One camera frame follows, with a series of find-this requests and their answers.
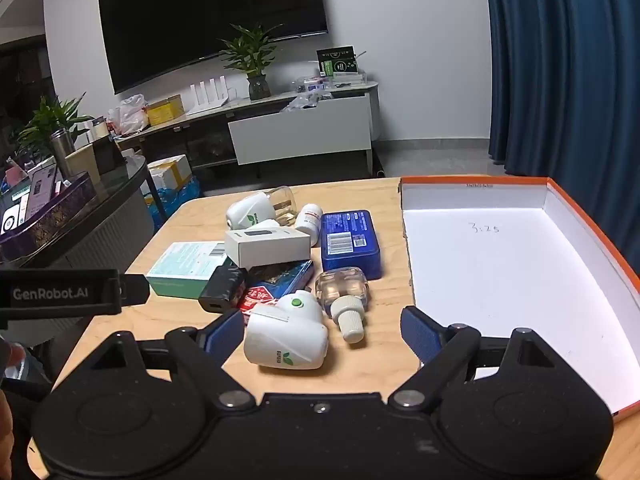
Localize dark blue card pack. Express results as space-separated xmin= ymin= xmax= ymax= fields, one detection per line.
xmin=246 ymin=260 xmax=315 ymax=302

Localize white diffuser with glass bottle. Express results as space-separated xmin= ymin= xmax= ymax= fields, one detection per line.
xmin=225 ymin=186 xmax=297 ymax=233

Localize white yellow cardboard box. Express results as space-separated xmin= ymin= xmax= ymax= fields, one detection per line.
xmin=146 ymin=154 xmax=193 ymax=192

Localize white tv cabinet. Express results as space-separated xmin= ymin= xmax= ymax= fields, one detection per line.
xmin=107 ymin=80 xmax=381 ymax=171

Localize white router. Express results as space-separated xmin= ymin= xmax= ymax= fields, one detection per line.
xmin=187 ymin=76 xmax=231 ymax=113

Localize clear plastic packets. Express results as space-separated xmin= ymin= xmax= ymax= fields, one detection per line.
xmin=280 ymin=91 xmax=321 ymax=112

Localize steel tumbler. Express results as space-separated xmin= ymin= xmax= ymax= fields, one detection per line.
xmin=49 ymin=129 xmax=77 ymax=178

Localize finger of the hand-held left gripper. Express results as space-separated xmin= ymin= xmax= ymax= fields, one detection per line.
xmin=119 ymin=273 xmax=151 ymax=307

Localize tan cardboard box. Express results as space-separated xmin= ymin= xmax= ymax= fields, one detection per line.
xmin=65 ymin=144 xmax=103 ymax=186

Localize person's left hand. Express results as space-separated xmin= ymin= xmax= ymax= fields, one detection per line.
xmin=0 ymin=341 xmax=24 ymax=379

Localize teal cardboard box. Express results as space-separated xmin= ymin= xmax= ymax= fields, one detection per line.
xmin=145 ymin=241 xmax=228 ymax=297

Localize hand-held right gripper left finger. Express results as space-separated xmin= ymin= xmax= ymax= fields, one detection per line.
xmin=90 ymin=308 xmax=257 ymax=408

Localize black charger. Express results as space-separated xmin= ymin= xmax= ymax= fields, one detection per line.
xmin=198 ymin=264 xmax=250 ymax=315

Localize white pill bottle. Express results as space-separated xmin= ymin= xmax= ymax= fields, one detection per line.
xmin=294 ymin=203 xmax=324 ymax=247

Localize orange white cardboard box lid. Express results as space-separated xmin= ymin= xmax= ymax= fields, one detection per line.
xmin=398 ymin=175 xmax=640 ymax=422

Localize white charger box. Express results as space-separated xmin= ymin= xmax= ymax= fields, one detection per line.
xmin=224 ymin=226 xmax=312 ymax=269

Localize green leafy plant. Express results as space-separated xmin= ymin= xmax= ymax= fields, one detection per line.
xmin=17 ymin=92 xmax=96 ymax=166

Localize dark wooden shelf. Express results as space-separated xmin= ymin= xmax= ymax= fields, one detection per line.
xmin=0 ymin=35 xmax=56 ymax=171

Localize white red plastic bag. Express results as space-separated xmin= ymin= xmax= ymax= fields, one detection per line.
xmin=107 ymin=94 xmax=150 ymax=136

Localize potted plant in dark vase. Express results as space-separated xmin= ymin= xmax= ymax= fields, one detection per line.
xmin=218 ymin=23 xmax=283 ymax=101

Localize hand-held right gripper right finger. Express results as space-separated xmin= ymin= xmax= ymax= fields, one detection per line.
xmin=387 ymin=305 xmax=558 ymax=408

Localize white diffuser with green button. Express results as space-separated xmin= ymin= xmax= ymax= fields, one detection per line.
xmin=243 ymin=290 xmax=330 ymax=372

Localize clear glass bottle white cap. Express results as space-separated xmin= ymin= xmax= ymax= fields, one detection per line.
xmin=314 ymin=268 xmax=371 ymax=345

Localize black television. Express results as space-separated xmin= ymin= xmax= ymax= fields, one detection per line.
xmin=97 ymin=0 xmax=329 ymax=95

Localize blue curtain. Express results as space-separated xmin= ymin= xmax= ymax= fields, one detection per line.
xmin=482 ymin=0 xmax=640 ymax=281

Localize black glass round table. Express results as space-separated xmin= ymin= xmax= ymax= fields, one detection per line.
xmin=0 ymin=157 xmax=156 ymax=271

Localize purple patterned box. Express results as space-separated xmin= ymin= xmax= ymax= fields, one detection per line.
xmin=0 ymin=172 xmax=97 ymax=261

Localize green black box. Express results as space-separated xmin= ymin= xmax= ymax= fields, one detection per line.
xmin=316 ymin=46 xmax=358 ymax=78

